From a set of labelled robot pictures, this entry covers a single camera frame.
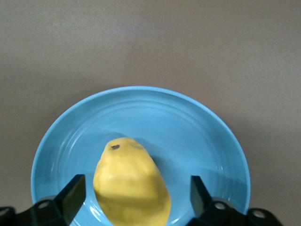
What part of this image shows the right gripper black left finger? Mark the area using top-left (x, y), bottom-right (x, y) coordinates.
top-left (0, 174), bottom-right (86, 226)

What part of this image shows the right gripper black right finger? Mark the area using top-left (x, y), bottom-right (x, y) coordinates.
top-left (187, 175), bottom-right (282, 226)

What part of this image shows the yellow potato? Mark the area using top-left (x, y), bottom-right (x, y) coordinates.
top-left (93, 137), bottom-right (172, 226)

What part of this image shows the blue round plate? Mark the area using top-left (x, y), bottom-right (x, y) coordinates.
top-left (31, 86), bottom-right (251, 226)

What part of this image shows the brown table cover sheet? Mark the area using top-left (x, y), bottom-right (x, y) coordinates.
top-left (0, 0), bottom-right (301, 226)

